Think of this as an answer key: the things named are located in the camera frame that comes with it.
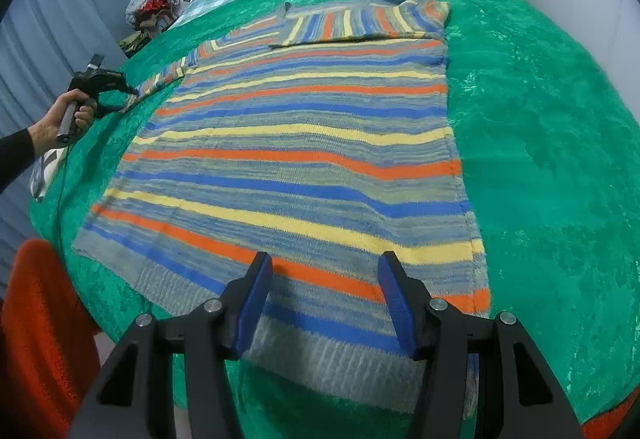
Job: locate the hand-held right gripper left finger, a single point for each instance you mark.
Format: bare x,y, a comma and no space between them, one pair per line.
252,309

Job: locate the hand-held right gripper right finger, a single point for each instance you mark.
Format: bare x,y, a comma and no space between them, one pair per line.
400,309

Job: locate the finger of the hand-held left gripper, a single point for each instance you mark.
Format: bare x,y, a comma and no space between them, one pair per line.
114,109
129,89

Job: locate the striped knit sweater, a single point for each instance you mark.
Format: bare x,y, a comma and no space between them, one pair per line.
300,144

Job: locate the person's left forearm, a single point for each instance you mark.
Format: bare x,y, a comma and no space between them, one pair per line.
15,154

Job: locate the pile of clothes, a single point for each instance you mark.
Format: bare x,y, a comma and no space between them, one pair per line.
150,1

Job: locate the person's left hand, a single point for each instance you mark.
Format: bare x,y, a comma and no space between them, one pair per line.
47,131

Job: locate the grey-blue curtain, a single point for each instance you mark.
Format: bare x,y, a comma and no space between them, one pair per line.
60,19

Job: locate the green floral blanket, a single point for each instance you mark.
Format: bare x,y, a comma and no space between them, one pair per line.
540,144

